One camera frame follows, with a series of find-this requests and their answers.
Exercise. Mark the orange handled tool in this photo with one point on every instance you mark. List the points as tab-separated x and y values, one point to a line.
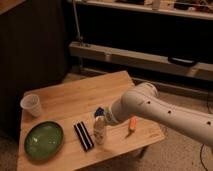
131	126

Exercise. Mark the clear plastic cup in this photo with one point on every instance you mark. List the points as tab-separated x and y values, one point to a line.
31	103

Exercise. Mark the small white bottle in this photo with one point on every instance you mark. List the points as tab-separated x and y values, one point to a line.
99	130

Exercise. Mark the black handle on shelf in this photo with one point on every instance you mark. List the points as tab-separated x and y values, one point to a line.
182	62

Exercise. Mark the green round plate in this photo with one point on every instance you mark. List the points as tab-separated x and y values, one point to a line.
43	141

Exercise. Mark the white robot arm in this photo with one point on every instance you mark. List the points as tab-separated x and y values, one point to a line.
142	101

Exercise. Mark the wooden table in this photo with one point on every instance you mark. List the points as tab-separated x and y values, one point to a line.
73	102

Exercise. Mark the metal shelf rack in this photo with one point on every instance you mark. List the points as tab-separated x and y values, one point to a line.
143	34

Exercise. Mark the blue cloth piece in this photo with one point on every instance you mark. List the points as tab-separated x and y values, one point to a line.
99	112

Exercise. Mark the black white striped block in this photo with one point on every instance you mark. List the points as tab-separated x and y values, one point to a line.
83	136

